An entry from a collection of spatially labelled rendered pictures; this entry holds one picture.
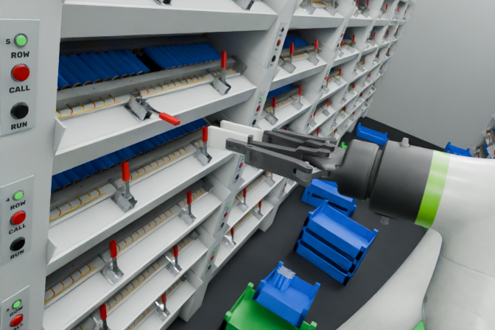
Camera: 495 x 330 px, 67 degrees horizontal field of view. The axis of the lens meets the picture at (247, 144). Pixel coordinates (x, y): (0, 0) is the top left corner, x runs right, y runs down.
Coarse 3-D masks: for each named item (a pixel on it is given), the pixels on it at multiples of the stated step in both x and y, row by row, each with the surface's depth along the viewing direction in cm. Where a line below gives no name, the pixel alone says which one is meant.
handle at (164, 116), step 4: (144, 104) 62; (144, 108) 62; (148, 108) 62; (152, 108) 62; (152, 112) 61; (156, 112) 61; (160, 112) 62; (160, 116) 61; (164, 116) 60; (168, 116) 60; (172, 116) 61; (164, 120) 60; (168, 120) 60; (172, 120) 60; (176, 120) 60; (176, 124) 60
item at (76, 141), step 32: (256, 64) 97; (128, 96) 65; (160, 96) 71; (192, 96) 77; (224, 96) 85; (64, 128) 45; (96, 128) 56; (128, 128) 59; (160, 128) 68; (64, 160) 50
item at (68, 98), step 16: (208, 64) 87; (112, 80) 62; (128, 80) 64; (144, 80) 67; (160, 80) 71; (176, 80) 77; (192, 80) 80; (64, 96) 53; (80, 96) 55; (96, 96) 59; (112, 96) 61; (80, 112) 55
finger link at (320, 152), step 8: (248, 136) 51; (256, 144) 51; (264, 144) 51; (272, 144) 51; (280, 152) 50; (288, 152) 50; (296, 152) 49; (304, 152) 49; (312, 152) 49; (320, 152) 48; (328, 152) 48
